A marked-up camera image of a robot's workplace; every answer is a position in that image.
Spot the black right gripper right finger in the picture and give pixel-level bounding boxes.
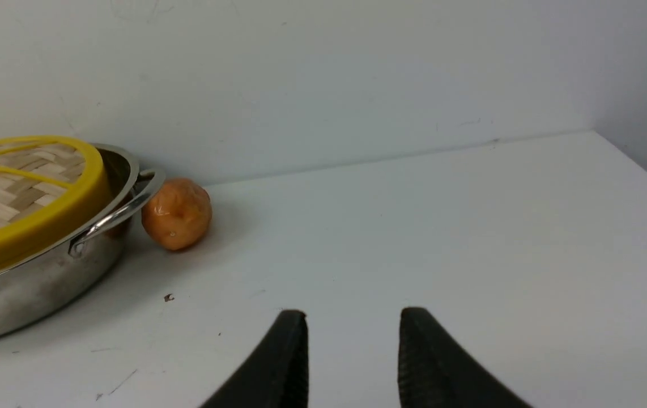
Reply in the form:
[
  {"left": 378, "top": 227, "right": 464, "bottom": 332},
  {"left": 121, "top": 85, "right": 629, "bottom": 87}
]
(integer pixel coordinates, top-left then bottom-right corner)
[{"left": 398, "top": 307, "right": 530, "bottom": 407}]

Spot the orange round fruit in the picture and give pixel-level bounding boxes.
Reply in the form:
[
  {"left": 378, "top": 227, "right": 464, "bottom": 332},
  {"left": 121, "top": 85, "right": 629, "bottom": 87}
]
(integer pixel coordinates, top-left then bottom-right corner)
[{"left": 141, "top": 178, "right": 212, "bottom": 251}]

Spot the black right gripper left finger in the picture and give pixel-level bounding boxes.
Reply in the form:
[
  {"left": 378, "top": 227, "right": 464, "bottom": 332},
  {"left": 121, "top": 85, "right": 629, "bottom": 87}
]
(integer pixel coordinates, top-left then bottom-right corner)
[{"left": 203, "top": 309, "right": 309, "bottom": 407}]

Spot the yellow woven bamboo steamer lid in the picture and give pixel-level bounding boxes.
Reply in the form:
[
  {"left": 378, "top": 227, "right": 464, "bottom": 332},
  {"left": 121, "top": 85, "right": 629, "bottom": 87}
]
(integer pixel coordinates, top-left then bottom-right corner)
[{"left": 0, "top": 136, "right": 113, "bottom": 271}]

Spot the stainless steel pot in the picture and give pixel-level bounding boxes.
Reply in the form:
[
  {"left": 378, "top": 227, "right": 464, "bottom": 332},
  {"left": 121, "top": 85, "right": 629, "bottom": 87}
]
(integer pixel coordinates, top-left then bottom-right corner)
[{"left": 0, "top": 143, "right": 166, "bottom": 337}]

